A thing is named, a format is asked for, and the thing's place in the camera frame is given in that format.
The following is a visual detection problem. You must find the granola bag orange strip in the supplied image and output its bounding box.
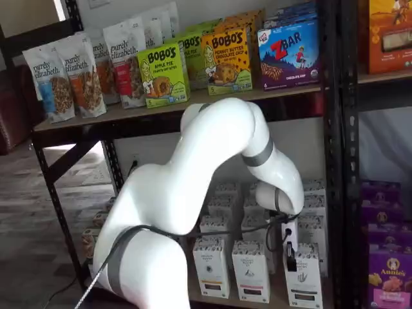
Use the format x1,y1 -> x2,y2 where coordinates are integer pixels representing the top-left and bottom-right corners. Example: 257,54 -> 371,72
86,28 -> 122,106
56,32 -> 108,118

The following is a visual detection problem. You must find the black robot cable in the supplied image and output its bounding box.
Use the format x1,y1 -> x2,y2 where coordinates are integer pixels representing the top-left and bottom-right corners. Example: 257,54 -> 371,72
75,211 -> 299,309

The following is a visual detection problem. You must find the black metal shelf rack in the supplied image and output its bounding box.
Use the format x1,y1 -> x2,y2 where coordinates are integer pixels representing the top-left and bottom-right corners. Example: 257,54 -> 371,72
341,0 -> 412,309
0,0 -> 342,309

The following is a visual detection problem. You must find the white box green strip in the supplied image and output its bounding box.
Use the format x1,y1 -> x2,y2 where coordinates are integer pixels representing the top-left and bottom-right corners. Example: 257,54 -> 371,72
302,192 -> 326,217
283,243 -> 323,308
301,178 -> 326,196
297,214 -> 328,277

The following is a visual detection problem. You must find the white granola bag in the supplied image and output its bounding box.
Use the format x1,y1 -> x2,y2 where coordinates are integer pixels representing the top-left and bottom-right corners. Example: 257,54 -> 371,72
138,9 -> 165,50
160,1 -> 180,43

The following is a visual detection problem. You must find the orange snack box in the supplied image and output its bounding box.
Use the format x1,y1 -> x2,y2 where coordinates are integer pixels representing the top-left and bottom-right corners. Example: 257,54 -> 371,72
368,0 -> 412,75

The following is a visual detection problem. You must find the white box orange strip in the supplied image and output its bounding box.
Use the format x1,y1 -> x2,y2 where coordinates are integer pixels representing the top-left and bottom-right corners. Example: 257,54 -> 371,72
199,214 -> 231,241
214,182 -> 242,198
192,238 -> 231,299
207,194 -> 239,220

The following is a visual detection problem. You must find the granola bag blue strip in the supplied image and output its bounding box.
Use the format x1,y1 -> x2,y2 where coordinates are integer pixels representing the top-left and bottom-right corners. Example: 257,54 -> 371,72
21,44 -> 77,125

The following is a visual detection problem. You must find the thin black floor cable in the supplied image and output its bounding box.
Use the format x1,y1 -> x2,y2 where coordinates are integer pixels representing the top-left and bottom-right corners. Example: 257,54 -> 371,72
47,276 -> 83,305

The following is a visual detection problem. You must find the white fabric sheet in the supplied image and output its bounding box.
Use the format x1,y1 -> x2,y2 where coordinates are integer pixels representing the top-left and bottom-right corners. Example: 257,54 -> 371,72
359,108 -> 412,183

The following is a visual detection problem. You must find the purple Annie's box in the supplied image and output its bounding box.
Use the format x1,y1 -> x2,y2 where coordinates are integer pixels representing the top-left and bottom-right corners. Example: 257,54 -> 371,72
368,249 -> 412,309
361,182 -> 404,226
366,220 -> 411,255

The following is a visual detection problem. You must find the granola bag red strip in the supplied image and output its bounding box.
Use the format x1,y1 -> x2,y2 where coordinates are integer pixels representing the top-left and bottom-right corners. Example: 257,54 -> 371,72
102,17 -> 147,109

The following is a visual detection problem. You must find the green Bobo's apple pie box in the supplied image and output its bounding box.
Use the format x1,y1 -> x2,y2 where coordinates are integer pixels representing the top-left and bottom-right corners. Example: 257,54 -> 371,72
136,43 -> 191,109
175,32 -> 210,91
185,18 -> 223,35

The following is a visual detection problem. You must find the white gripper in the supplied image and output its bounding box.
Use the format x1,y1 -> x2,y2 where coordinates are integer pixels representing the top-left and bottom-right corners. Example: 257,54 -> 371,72
281,219 -> 299,273

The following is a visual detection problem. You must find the yellow Bobo's peanut butter box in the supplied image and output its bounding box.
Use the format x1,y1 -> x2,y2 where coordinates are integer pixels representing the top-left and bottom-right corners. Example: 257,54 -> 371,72
225,8 -> 266,36
221,17 -> 259,89
201,27 -> 254,96

